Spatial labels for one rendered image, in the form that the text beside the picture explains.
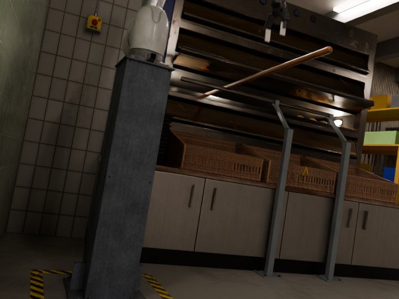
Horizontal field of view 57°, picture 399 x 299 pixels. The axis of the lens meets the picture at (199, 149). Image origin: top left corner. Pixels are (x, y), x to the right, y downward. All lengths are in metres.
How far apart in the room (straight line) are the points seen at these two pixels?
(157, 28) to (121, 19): 1.17
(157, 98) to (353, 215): 1.81
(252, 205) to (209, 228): 0.32
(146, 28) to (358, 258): 2.18
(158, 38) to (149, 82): 0.20
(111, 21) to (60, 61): 0.46
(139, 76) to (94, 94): 1.13
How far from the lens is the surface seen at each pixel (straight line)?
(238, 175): 2.41
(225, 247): 2.39
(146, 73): 1.60
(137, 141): 1.56
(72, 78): 2.70
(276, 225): 2.47
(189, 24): 2.96
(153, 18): 1.70
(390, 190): 3.22
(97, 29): 2.72
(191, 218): 2.27
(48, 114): 2.67
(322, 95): 3.31
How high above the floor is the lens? 0.57
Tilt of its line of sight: 4 degrees up
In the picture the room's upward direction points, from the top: 9 degrees clockwise
